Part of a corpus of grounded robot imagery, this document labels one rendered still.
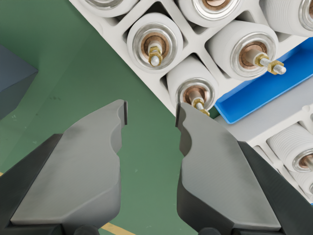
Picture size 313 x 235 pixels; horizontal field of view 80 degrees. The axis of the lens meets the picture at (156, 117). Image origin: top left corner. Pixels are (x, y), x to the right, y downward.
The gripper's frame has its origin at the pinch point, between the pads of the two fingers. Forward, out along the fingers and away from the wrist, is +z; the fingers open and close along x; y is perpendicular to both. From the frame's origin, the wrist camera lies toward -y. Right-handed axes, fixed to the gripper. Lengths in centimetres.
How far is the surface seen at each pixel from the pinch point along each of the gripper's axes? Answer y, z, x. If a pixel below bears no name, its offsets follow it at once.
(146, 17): -3.7, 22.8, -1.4
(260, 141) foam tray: 24.2, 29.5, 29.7
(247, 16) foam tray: -4.7, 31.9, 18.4
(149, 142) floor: 40, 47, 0
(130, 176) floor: 59, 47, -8
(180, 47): 0.4, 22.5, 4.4
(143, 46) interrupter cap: 0.5, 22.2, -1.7
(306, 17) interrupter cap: -5.1, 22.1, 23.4
